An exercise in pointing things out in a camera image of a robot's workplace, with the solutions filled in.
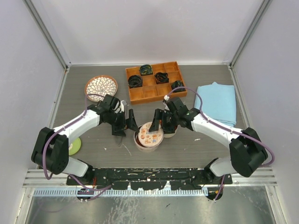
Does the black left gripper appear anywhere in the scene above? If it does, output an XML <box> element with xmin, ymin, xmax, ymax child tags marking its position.
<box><xmin>107</xmin><ymin>109</ymin><xmax>139</xmax><ymax>137</ymax></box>

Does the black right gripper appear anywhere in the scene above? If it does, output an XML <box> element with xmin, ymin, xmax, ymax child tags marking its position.
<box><xmin>149</xmin><ymin>108</ymin><xmax>179</xmax><ymax>134</ymax></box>

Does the short pink lunch tin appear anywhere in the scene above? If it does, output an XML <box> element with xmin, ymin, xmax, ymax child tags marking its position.
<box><xmin>164</xmin><ymin>126</ymin><xmax>178</xmax><ymax>138</ymax></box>

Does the round metal lid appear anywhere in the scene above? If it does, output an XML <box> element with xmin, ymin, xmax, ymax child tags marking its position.
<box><xmin>136</xmin><ymin>121</ymin><xmax>164</xmax><ymax>149</ymax></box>

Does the tall pink lunch tin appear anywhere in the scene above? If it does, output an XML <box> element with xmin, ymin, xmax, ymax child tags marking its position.
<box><xmin>133</xmin><ymin>125</ymin><xmax>164</xmax><ymax>154</ymax></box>

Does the green object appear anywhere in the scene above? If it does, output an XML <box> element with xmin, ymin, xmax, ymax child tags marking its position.
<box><xmin>69</xmin><ymin>138</ymin><xmax>81</xmax><ymax>155</ymax></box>

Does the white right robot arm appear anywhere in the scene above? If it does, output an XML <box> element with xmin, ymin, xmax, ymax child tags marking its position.
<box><xmin>149</xmin><ymin>97</ymin><xmax>268</xmax><ymax>184</ymax></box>

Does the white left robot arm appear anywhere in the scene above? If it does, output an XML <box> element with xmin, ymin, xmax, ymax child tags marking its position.
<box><xmin>31</xmin><ymin>94</ymin><xmax>139</xmax><ymax>185</ymax></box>

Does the wooden compartment tray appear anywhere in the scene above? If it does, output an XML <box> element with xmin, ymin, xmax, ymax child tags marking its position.
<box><xmin>128</xmin><ymin>61</ymin><xmax>188</xmax><ymax>105</ymax></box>

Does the dark seaweed roll right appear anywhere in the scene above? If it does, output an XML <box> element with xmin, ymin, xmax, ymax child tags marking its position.
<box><xmin>171</xmin><ymin>80</ymin><xmax>185</xmax><ymax>93</ymax></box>

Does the dark seaweed roll centre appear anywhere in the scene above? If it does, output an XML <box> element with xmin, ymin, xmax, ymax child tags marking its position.
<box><xmin>155</xmin><ymin>72</ymin><xmax>169</xmax><ymax>84</ymax></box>

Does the brown patterned food plate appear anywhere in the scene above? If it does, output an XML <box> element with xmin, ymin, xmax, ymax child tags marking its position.
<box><xmin>85</xmin><ymin>75</ymin><xmax>118</xmax><ymax>102</ymax></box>

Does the dark seaweed roll back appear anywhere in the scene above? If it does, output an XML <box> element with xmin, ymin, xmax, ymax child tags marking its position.
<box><xmin>139</xmin><ymin>64</ymin><xmax>153</xmax><ymax>76</ymax></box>

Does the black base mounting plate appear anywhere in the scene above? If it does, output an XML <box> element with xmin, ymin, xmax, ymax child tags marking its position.
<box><xmin>78</xmin><ymin>168</ymin><xmax>221</xmax><ymax>190</ymax></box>

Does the folded light blue cloth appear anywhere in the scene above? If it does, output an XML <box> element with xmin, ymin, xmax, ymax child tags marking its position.
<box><xmin>194</xmin><ymin>82</ymin><xmax>236</xmax><ymax>127</ymax></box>

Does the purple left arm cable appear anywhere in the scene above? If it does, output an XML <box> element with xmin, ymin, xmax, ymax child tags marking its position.
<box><xmin>43</xmin><ymin>93</ymin><xmax>112</xmax><ymax>202</ymax></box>

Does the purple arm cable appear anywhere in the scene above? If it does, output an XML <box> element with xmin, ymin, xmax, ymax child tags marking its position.
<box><xmin>43</xmin><ymin>93</ymin><xmax>112</xmax><ymax>202</ymax></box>
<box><xmin>163</xmin><ymin>86</ymin><xmax>276</xmax><ymax>201</ymax></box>

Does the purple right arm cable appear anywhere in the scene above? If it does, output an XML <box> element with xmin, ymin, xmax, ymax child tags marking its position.
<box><xmin>163</xmin><ymin>86</ymin><xmax>276</xmax><ymax>201</ymax></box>

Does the aluminium frame rail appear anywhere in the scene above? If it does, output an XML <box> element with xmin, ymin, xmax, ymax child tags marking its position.
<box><xmin>22</xmin><ymin>169</ymin><xmax>71</xmax><ymax>188</ymax></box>

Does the white slotted cable duct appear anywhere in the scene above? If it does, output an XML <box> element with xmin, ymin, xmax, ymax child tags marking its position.
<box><xmin>33</xmin><ymin>187</ymin><xmax>208</xmax><ymax>197</ymax></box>

